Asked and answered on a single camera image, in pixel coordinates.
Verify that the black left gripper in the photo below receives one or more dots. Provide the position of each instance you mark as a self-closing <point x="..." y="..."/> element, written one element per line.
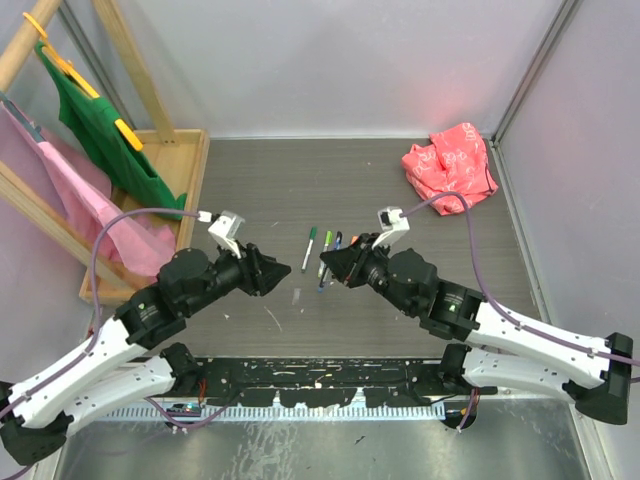
<point x="260" y="272"/>

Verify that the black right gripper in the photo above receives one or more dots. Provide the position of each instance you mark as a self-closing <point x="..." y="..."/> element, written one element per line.
<point x="348" y="262"/>

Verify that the white pen with lime end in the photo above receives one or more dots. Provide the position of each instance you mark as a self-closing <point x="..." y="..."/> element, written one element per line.
<point x="322" y="265"/>

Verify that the dark blue pen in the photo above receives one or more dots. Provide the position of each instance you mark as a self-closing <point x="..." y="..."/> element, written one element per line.
<point x="326" y="270"/>

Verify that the clear pen cap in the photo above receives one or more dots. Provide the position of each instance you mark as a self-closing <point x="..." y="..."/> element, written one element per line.
<point x="297" y="296"/>

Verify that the white marker with green end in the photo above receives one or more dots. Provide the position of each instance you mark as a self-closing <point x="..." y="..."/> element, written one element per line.
<point x="307" y="255"/>

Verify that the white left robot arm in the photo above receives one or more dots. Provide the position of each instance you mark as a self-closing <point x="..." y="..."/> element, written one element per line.
<point x="41" y="412"/>

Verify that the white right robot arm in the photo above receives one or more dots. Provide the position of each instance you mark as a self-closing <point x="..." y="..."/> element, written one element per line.
<point x="489" y="344"/>

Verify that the wooden rack base tray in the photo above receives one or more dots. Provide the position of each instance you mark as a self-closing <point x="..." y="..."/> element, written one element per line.
<point x="176" y="171"/>

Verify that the coral patterned cloth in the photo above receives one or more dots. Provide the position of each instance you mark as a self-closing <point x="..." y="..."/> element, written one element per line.
<point x="454" y="161"/>

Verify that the green cloth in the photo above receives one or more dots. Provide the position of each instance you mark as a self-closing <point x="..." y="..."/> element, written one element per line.
<point x="92" y="123"/>

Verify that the pink cloth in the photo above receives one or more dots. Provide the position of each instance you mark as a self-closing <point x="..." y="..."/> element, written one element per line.
<point x="80" y="192"/>

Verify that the blue-grey clothes hanger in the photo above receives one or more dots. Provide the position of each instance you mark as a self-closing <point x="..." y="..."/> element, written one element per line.
<point x="32" y="129"/>

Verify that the yellow clothes hanger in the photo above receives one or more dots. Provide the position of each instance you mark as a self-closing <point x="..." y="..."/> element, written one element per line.
<point x="67" y="68"/>

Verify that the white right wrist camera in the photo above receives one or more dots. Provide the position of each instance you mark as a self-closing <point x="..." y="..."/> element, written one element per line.
<point x="394" y="225"/>

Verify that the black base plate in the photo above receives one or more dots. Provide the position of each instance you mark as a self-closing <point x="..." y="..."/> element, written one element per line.
<point x="316" y="383"/>

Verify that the grey slotted cable duct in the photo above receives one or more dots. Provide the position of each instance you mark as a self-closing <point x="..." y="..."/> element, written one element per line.
<point x="144" y="412"/>

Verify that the wooden rack frame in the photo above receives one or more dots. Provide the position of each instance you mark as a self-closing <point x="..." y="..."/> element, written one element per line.
<point x="17" y="192"/>

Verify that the aluminium frame post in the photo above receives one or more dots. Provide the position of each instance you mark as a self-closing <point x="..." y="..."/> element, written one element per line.
<point x="542" y="55"/>

